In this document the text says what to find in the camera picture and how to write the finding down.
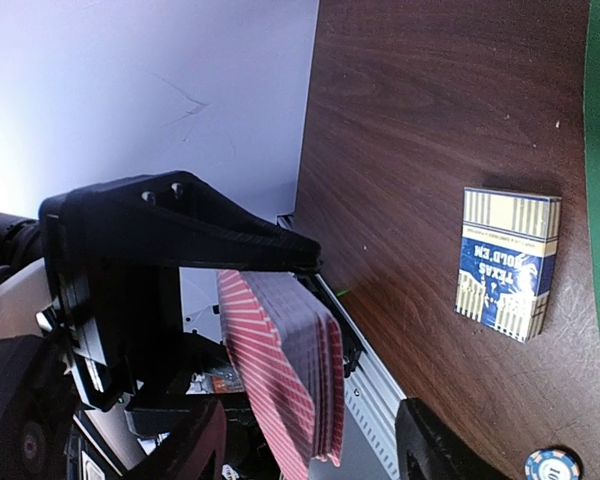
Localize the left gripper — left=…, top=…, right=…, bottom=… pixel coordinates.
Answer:
left=44, top=253, right=180, bottom=411

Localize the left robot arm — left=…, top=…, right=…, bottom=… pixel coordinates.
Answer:
left=0, top=171, right=321, bottom=479

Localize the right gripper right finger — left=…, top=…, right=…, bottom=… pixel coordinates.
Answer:
left=395, top=398, right=505, bottom=480

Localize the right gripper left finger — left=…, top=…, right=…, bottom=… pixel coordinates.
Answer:
left=124, top=398, right=227, bottom=480

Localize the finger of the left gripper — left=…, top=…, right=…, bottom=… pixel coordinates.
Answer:
left=39, top=171, right=321, bottom=273

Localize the blue white chip stack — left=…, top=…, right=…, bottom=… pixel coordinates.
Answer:
left=524, top=448, right=582, bottom=480

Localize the pink playing card deck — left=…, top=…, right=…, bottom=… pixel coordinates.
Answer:
left=217, top=270, right=345, bottom=479

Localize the clear card box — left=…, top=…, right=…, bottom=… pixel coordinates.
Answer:
left=454, top=187, right=562, bottom=343

